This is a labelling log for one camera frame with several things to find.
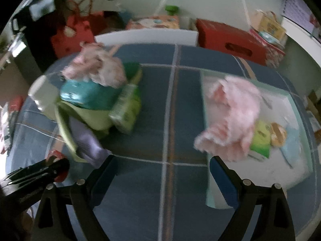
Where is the yellow wooden box with handle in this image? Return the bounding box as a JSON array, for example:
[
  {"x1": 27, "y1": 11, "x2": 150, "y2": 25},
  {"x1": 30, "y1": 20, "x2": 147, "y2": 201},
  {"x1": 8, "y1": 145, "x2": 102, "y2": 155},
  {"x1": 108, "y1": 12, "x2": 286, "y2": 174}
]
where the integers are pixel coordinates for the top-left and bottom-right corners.
[{"x1": 255, "y1": 10, "x2": 287, "y2": 41}]

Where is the red cardboard box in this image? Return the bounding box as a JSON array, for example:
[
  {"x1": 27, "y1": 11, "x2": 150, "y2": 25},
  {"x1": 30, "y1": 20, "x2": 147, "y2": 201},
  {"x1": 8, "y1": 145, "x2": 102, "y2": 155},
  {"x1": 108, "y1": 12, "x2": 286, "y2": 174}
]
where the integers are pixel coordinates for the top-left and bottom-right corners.
[{"x1": 195, "y1": 18, "x2": 268, "y2": 66}]

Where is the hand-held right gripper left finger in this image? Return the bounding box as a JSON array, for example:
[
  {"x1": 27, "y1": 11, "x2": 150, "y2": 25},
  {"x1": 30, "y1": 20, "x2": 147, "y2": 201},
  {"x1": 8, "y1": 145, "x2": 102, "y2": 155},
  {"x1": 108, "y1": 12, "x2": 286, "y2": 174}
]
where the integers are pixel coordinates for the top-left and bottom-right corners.
[{"x1": 31, "y1": 155, "x2": 118, "y2": 241}]

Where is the green and yellow sponge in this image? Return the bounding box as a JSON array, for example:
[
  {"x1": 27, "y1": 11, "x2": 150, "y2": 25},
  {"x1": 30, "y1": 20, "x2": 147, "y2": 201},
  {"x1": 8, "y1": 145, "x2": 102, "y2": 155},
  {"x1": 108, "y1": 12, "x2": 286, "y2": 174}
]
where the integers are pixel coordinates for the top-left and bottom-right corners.
[{"x1": 124, "y1": 62, "x2": 142, "y2": 84}]

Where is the blue plaid tablecloth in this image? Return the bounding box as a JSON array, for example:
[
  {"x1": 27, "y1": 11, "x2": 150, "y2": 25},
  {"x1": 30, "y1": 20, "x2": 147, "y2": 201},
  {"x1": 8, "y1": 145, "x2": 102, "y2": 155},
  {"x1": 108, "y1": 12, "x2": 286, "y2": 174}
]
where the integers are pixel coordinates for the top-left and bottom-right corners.
[{"x1": 5, "y1": 44, "x2": 321, "y2": 241}]

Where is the purple file holder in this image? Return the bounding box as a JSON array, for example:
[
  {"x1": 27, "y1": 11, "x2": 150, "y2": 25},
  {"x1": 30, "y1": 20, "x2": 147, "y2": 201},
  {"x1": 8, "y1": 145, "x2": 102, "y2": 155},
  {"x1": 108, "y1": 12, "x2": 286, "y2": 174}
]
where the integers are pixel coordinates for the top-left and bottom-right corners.
[{"x1": 283, "y1": 0, "x2": 314, "y2": 23}]

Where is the black cabinet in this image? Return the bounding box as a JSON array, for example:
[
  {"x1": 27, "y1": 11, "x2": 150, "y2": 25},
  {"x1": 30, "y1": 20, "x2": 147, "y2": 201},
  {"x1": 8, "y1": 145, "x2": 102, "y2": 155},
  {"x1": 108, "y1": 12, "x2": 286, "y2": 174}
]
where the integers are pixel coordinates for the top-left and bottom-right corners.
[{"x1": 11, "y1": 0, "x2": 71, "y2": 74}]

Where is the red tape roll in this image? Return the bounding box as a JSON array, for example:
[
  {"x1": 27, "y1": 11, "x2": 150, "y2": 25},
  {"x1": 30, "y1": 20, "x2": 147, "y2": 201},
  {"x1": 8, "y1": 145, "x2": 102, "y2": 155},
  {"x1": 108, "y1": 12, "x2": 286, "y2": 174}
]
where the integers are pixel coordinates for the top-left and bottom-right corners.
[{"x1": 47, "y1": 150, "x2": 70, "y2": 183}]

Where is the pink and red patterned cloth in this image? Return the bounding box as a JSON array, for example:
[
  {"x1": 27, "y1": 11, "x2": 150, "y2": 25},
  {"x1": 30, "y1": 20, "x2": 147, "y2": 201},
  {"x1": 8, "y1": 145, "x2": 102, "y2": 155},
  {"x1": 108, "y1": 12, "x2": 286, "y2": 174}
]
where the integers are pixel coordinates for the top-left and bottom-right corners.
[{"x1": 194, "y1": 76, "x2": 263, "y2": 163}]

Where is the large green tissue pack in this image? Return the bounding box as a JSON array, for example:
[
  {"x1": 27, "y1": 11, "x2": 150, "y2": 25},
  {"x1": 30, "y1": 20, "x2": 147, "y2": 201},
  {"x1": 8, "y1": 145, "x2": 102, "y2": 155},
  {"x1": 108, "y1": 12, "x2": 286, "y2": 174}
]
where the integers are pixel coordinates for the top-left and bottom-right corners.
[{"x1": 109, "y1": 84, "x2": 141, "y2": 134}]

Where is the round yellow wooden disc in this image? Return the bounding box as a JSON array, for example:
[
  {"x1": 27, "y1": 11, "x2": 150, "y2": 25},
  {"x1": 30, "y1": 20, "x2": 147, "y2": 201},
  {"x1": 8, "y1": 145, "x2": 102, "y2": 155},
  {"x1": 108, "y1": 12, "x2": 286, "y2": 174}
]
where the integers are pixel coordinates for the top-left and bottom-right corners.
[{"x1": 269, "y1": 122, "x2": 287, "y2": 148}]

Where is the colourful game box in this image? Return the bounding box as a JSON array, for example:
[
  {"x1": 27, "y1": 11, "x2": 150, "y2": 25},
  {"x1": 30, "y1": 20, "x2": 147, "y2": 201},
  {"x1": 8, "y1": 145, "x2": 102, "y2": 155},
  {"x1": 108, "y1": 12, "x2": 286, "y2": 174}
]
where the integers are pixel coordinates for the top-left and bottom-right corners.
[{"x1": 125, "y1": 15, "x2": 180, "y2": 30}]

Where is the red patterned gift box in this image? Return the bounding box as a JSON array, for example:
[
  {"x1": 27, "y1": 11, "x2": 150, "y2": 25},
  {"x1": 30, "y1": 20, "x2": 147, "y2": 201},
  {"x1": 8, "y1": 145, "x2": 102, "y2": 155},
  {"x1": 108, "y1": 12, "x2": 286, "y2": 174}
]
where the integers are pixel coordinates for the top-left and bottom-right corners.
[{"x1": 249, "y1": 29, "x2": 287, "y2": 69}]

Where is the shallow white tray box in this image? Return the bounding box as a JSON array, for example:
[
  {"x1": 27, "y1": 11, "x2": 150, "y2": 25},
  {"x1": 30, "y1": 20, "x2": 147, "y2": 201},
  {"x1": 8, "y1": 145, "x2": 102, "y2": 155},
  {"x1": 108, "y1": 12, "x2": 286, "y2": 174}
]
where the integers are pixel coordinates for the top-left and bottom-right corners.
[{"x1": 200, "y1": 70, "x2": 317, "y2": 209}]

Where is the teal wet wipes pack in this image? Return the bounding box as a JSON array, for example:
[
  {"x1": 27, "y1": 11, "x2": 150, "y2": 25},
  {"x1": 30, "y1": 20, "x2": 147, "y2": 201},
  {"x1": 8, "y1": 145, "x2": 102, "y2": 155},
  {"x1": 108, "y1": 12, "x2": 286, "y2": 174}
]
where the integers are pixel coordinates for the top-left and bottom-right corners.
[{"x1": 60, "y1": 79, "x2": 124, "y2": 111}]

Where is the blue plastic bottle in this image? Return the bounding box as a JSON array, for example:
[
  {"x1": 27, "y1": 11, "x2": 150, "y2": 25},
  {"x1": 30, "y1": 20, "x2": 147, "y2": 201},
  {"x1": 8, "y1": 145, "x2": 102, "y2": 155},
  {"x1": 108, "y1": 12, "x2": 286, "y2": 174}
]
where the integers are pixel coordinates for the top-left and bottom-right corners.
[{"x1": 116, "y1": 3, "x2": 131, "y2": 23}]

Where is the lilac cloth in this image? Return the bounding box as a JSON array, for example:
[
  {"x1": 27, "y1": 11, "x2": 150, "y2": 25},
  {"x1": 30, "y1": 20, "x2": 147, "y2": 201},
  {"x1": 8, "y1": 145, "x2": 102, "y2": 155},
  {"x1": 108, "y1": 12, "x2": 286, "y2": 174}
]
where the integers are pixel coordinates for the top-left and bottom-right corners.
[{"x1": 69, "y1": 116, "x2": 112, "y2": 168}]

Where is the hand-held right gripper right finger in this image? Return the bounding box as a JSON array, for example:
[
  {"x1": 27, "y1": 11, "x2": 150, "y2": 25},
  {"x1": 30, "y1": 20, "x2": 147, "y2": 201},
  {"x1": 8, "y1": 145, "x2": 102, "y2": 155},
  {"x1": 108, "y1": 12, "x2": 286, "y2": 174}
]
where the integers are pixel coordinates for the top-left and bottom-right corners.
[{"x1": 210, "y1": 155, "x2": 296, "y2": 241}]

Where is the white plastic bottle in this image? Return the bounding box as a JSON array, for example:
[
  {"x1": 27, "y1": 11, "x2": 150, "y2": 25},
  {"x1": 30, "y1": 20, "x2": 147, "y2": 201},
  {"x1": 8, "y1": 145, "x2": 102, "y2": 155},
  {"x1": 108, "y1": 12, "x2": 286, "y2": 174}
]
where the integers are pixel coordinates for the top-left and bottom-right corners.
[{"x1": 28, "y1": 76, "x2": 62, "y2": 111}]

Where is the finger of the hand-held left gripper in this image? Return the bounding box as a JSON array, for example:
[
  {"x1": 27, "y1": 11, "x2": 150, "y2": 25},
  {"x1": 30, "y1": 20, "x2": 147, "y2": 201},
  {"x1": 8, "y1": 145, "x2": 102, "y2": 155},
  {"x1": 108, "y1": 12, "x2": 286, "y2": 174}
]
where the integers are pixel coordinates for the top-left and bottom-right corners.
[{"x1": 0, "y1": 158, "x2": 70, "y2": 187}]

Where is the white board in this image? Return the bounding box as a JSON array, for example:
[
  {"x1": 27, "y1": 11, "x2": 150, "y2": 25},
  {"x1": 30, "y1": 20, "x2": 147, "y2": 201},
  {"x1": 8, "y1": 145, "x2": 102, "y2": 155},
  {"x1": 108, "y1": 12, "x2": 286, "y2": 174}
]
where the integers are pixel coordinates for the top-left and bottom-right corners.
[{"x1": 94, "y1": 29, "x2": 198, "y2": 47}]

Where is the pale pink floral cloth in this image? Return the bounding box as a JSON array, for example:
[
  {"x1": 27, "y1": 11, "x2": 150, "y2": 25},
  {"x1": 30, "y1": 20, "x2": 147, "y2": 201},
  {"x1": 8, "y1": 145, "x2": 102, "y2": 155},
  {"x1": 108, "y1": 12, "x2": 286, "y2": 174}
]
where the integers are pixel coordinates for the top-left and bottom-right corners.
[{"x1": 61, "y1": 43, "x2": 127, "y2": 89}]

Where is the light blue soft pouch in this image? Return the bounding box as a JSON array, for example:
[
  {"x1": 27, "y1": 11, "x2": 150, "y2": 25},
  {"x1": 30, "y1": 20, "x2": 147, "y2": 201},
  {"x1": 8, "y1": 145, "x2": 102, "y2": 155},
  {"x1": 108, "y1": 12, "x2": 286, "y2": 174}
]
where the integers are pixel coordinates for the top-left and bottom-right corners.
[{"x1": 280, "y1": 128, "x2": 302, "y2": 168}]

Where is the red tote bag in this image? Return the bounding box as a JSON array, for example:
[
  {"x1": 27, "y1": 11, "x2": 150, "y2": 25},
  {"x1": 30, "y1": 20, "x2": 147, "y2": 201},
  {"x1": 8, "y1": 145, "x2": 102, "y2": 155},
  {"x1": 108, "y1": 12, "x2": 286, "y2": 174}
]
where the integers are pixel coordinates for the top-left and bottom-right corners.
[{"x1": 51, "y1": 0, "x2": 106, "y2": 59}]

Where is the green cloth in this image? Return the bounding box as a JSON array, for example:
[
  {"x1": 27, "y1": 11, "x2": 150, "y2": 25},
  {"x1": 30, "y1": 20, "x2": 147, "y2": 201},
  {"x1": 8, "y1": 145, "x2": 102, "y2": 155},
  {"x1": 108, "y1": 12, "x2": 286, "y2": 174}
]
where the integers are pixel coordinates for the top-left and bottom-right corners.
[{"x1": 54, "y1": 100, "x2": 114, "y2": 161}]

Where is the white desk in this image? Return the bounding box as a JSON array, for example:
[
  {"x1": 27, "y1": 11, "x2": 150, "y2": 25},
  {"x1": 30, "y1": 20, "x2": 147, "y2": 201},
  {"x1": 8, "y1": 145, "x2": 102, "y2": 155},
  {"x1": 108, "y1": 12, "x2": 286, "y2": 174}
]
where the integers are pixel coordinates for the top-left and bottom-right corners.
[{"x1": 280, "y1": 14, "x2": 321, "y2": 46}]

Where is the small green tissue pack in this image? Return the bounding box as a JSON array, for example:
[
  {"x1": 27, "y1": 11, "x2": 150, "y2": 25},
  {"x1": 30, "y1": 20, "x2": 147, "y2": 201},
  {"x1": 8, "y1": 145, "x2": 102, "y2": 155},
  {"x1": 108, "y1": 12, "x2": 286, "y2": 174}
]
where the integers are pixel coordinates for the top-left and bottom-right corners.
[{"x1": 249, "y1": 120, "x2": 273, "y2": 161}]

